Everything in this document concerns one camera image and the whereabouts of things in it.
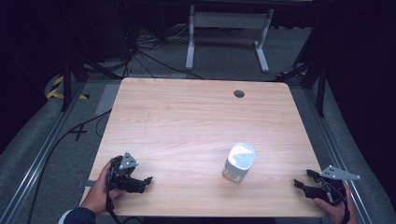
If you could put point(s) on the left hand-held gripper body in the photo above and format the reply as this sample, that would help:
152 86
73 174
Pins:
120 174

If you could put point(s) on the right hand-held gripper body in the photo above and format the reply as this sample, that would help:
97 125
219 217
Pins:
332 186

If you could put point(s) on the person's right hand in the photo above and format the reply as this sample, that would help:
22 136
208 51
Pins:
336 211

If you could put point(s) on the person's left hand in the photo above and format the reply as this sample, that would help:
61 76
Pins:
99 193

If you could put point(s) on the black metal stand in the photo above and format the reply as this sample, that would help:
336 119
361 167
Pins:
320 77
67 81

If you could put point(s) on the aluminium floor rail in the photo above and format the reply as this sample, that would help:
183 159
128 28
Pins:
37 161
339 146

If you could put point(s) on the white metal desk frame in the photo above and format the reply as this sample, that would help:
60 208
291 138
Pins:
229 20

